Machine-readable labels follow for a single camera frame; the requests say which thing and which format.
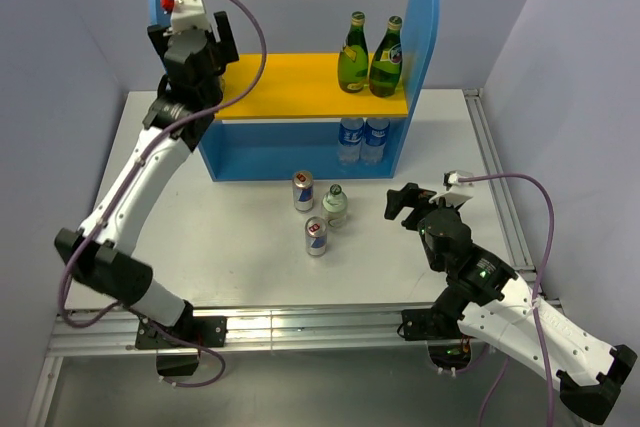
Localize rear Red Bull can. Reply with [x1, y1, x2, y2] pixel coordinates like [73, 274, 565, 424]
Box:
[292, 170, 314, 212]

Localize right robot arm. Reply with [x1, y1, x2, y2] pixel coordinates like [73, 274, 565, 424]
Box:
[384, 183, 637, 425]

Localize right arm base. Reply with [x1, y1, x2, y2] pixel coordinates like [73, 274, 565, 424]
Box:
[396, 308, 490, 375]

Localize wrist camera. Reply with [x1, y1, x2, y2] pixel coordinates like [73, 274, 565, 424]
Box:
[429, 170, 474, 208]
[160, 0, 211, 33]

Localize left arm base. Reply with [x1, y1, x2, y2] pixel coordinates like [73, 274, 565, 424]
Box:
[134, 316, 227, 388]

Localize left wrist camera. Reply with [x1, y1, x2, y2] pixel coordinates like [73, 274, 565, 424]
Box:
[160, 0, 211, 33]

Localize front Red Bull can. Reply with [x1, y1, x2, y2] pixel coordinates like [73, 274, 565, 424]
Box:
[304, 216, 328, 257]

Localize aluminium rail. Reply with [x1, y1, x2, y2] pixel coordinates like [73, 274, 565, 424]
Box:
[463, 89, 537, 283]
[46, 303, 429, 357]

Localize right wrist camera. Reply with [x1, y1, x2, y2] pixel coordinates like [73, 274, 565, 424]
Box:
[429, 170, 474, 208]

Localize green Perrier bottle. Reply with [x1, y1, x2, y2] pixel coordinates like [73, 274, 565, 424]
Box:
[337, 11, 369, 93]
[368, 16, 403, 98]

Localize red bull can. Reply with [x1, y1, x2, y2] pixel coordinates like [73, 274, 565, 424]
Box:
[304, 216, 328, 257]
[292, 170, 314, 212]

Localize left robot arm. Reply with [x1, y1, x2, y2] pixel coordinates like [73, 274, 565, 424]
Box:
[54, 11, 239, 346]

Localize purple cable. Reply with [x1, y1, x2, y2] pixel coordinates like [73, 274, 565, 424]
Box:
[57, 0, 267, 388]
[459, 172, 556, 427]

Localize front aluminium rail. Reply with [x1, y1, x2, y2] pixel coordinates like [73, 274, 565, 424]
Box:
[46, 303, 429, 357]

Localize right aluminium rail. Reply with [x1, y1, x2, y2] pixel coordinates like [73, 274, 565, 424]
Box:
[463, 89, 537, 283]

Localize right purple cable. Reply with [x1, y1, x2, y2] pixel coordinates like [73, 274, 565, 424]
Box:
[459, 172, 556, 427]

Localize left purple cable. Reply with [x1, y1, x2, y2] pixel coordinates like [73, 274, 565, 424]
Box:
[57, 0, 267, 388]

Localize clear Chang bottle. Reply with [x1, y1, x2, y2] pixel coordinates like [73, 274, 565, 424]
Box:
[322, 184, 348, 228]

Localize right Pocari Sweat bottle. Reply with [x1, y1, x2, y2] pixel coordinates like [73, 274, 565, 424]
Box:
[360, 117, 390, 165]

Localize blue and yellow shelf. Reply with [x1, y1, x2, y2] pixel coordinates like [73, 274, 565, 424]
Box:
[148, 0, 441, 184]

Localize left Pocari Sweat bottle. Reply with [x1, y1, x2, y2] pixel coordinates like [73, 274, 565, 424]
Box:
[338, 118, 364, 164]

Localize pocari sweat bottle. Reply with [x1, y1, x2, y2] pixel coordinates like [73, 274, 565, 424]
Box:
[360, 117, 390, 165]
[338, 118, 364, 164]

